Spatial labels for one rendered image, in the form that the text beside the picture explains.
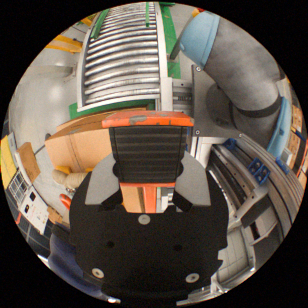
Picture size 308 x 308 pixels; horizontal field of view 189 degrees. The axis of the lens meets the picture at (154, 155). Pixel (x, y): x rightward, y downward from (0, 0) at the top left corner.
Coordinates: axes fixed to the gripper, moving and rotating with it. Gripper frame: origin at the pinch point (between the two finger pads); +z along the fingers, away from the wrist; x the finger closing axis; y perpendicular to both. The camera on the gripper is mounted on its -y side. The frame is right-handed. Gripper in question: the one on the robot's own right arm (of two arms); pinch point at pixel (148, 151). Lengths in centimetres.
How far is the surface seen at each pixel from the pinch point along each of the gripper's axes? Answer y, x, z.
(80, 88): -25, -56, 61
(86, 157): 8.7, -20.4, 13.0
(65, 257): 19.9, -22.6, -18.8
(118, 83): -21, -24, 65
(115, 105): -3, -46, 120
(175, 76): -39, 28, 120
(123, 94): -12, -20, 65
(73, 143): 3.6, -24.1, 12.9
